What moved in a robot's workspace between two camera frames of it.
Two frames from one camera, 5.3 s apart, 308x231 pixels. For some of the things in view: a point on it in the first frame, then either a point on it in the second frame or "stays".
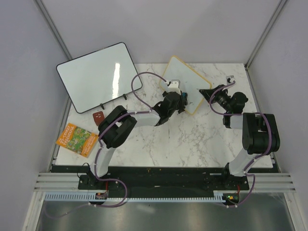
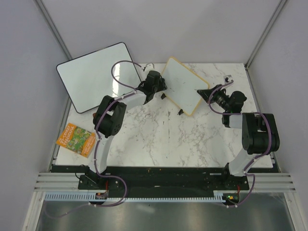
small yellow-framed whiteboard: (191, 82) stays
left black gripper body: (180, 107) -> (160, 87)
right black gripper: (207, 94) stays
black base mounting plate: (145, 179) stays
